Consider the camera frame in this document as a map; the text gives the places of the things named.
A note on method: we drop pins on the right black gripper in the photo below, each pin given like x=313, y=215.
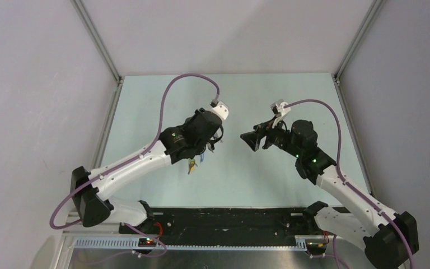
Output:
x=253, y=138

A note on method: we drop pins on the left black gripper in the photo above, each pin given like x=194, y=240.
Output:
x=193, y=116

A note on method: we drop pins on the yellow key tag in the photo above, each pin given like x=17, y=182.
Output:
x=191, y=165

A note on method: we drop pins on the steel key holder red handle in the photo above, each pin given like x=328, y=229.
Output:
x=209, y=146

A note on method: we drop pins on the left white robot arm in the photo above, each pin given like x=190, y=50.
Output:
x=93, y=190

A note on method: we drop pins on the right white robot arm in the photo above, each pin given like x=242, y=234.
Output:
x=388, y=238

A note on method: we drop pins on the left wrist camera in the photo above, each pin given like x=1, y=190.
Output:
x=220, y=109

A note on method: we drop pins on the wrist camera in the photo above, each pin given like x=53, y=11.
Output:
x=220, y=109
x=280, y=109

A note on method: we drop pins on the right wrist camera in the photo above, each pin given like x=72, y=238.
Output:
x=280, y=109

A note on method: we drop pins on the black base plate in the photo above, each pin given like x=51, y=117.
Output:
x=230, y=226

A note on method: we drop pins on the grey cable duct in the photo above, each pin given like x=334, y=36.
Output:
x=136, y=244

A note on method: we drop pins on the left aluminium corner post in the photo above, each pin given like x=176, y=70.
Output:
x=96, y=38

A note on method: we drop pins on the aluminium corner post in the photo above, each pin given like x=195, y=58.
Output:
x=359, y=36
x=96, y=38

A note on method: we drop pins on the right aluminium corner post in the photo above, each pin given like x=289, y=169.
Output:
x=359, y=36

